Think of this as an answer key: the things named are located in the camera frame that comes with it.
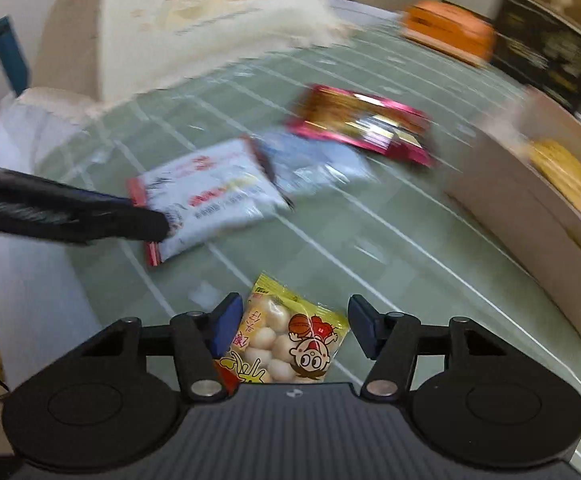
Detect pink cardboard box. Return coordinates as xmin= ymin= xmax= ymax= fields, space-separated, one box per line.
xmin=443 ymin=87 xmax=581 ymax=346

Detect white snack packet red ends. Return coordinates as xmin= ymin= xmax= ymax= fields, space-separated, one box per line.
xmin=126 ymin=137 xmax=293 ymax=268

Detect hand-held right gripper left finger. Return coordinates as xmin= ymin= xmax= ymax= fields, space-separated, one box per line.
xmin=83 ymin=292 xmax=244 ymax=401

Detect clear bag of blue candies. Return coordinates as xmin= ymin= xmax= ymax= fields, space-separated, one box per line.
xmin=250 ymin=130 xmax=378 ymax=198

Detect cream printed tote bag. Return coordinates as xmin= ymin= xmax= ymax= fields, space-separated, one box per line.
xmin=95 ymin=0 xmax=356 ymax=103

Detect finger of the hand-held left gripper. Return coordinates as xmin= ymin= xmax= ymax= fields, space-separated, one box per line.
xmin=0 ymin=162 xmax=136 ymax=209
xmin=0 ymin=194 xmax=171 ymax=247

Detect black printed snack bag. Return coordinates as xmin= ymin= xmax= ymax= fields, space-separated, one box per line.
xmin=490 ymin=0 xmax=581 ymax=113

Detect orange tissue box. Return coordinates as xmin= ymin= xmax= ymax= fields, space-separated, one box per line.
xmin=400 ymin=0 xmax=498 ymax=68

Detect yellow cartoon snack packet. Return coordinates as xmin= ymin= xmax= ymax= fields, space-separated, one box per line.
xmin=213 ymin=272 xmax=349 ymax=386

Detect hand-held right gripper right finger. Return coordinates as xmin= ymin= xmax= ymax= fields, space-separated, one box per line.
xmin=347 ymin=294 xmax=508 ymax=400

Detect green checked tablecloth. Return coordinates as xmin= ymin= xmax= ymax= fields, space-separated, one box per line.
xmin=35 ymin=5 xmax=581 ymax=480

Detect teal flat object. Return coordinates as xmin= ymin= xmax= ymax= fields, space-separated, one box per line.
xmin=0 ymin=15 xmax=32 ymax=97

